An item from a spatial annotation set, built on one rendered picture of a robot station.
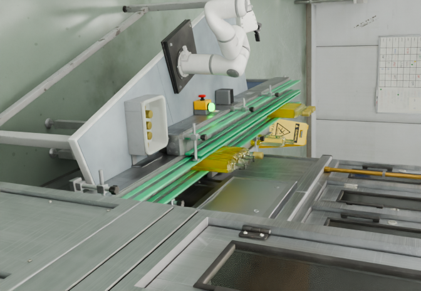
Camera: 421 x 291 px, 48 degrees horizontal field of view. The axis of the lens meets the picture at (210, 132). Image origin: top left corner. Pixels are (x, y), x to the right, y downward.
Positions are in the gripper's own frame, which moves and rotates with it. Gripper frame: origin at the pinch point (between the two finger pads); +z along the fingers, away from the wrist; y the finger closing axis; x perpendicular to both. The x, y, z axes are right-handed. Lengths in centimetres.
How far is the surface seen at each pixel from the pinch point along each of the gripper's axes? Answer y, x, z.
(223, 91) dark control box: 8.8, -23.5, 25.9
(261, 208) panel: 46, 53, 57
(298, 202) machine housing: 30, 57, 61
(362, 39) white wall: -418, -329, 107
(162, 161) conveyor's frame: 71, 24, 33
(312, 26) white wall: -378, -390, 74
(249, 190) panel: 39, 34, 58
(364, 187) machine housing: -10, 54, 72
